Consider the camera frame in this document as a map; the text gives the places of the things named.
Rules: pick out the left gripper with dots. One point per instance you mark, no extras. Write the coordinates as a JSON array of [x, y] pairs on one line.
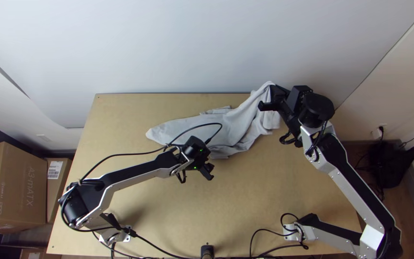
[[207, 171]]

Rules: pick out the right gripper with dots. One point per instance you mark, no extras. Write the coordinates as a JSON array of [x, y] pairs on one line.
[[282, 104]]

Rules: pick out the grey t-shirt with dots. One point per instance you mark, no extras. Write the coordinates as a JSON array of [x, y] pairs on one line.
[[235, 124]]

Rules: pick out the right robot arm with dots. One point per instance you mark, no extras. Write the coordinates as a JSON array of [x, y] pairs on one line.
[[350, 180]]

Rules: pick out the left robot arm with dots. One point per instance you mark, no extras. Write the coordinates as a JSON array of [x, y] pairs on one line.
[[135, 171]]

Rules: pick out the black bag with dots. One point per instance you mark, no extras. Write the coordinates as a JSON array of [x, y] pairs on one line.
[[390, 163]]

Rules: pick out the narrow cardboard box with label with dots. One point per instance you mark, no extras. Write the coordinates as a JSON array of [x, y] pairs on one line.
[[58, 190]]

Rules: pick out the large cardboard box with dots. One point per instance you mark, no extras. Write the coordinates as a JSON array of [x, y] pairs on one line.
[[9, 183]]

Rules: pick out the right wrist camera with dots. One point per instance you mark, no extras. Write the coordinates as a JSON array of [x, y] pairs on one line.
[[301, 94]]

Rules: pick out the white wall socket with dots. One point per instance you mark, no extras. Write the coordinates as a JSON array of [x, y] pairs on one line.
[[377, 133]]

